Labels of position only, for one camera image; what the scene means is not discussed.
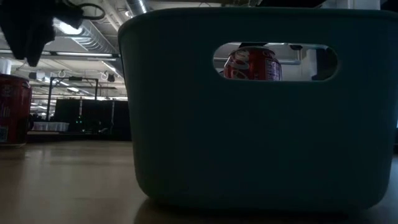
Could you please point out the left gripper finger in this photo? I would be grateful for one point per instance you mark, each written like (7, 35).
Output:
(15, 37)
(40, 40)

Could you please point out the red Coca-Cola can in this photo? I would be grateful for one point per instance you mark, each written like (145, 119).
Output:
(248, 65)
(14, 112)

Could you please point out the teal plastic bin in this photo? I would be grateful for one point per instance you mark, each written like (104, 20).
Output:
(248, 140)

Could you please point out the long ceiling light tube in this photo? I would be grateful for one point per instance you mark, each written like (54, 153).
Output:
(84, 54)

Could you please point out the white plastic tray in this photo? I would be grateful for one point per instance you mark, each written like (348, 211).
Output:
(49, 126)

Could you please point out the black backdrop panel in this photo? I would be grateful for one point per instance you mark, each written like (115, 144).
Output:
(93, 118)

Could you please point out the small black ceiling fixture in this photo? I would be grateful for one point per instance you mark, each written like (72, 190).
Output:
(295, 47)

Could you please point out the silver ceiling duct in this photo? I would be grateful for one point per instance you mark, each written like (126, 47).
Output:
(99, 37)
(138, 6)

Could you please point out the black rack frame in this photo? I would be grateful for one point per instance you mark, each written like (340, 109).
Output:
(49, 99)

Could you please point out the black aluminium table frame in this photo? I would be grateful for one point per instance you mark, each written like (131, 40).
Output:
(93, 137)

